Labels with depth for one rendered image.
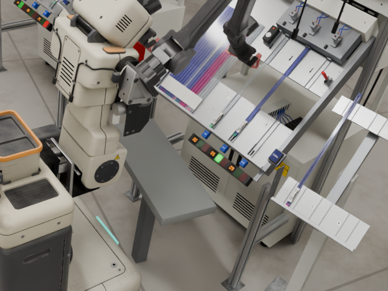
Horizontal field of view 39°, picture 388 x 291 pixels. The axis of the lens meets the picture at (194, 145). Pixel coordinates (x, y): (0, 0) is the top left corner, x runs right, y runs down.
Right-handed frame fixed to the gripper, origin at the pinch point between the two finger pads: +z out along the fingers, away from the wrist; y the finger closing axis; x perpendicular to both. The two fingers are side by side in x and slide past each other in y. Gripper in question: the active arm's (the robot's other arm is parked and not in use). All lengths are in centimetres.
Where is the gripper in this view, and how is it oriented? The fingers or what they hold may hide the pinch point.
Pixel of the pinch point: (247, 60)
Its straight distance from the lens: 228.2
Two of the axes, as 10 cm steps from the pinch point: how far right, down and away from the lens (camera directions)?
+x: -6.4, 7.7, -0.6
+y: -6.8, -5.3, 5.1
